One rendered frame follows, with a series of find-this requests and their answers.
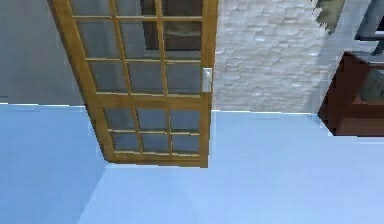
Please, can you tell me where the silver door handle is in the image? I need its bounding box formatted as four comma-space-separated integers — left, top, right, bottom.
201, 67, 213, 93

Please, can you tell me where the green house plant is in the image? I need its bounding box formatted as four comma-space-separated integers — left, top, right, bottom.
311, 0, 346, 36

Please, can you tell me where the dark brown wooden cabinet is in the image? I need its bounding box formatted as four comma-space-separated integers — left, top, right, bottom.
317, 50, 384, 137

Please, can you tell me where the grey metal stand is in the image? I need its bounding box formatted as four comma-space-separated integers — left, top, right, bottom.
354, 0, 384, 56

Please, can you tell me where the wooden glass-paned door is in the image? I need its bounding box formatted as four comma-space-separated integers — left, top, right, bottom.
46, 0, 220, 169

